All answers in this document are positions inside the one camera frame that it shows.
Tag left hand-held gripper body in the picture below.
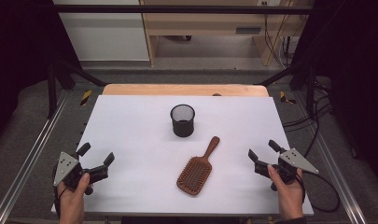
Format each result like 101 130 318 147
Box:
52 150 110 196

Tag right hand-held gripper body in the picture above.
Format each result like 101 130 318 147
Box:
253 147 320 192

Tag brown wooden hairbrush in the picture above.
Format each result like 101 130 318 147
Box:
175 135 221 197

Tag black mesh cup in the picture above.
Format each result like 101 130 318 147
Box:
169 104 196 138

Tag person's left hand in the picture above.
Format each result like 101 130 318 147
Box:
56 173 91 224

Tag person's right hand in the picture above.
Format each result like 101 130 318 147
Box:
266 163 305 221

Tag yellow black tape strip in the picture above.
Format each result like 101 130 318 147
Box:
79 90 93 106
279 91 298 105

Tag black metal stand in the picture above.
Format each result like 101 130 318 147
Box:
46 57 108 119
254 60 319 118

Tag black curtain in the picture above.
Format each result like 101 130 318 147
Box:
290 0 378 181
0 0 83 147

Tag white cabinet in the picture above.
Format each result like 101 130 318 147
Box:
51 0 151 63

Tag light wooden desk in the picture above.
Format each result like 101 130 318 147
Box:
139 0 315 67

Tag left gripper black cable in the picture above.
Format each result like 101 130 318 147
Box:
51 166 68 216

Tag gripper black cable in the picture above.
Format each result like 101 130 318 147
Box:
297 172 342 214
51 166 68 216

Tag aluminium rail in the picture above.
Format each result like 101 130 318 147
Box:
0 89 71 224
292 91 369 224

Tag black floor cables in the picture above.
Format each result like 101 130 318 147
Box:
282 78 334 158

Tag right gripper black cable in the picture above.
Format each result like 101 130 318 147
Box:
297 172 342 214

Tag hanging cables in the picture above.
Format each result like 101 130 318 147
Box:
261 1 312 69

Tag black horizontal frame bar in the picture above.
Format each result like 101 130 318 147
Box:
50 4 316 15

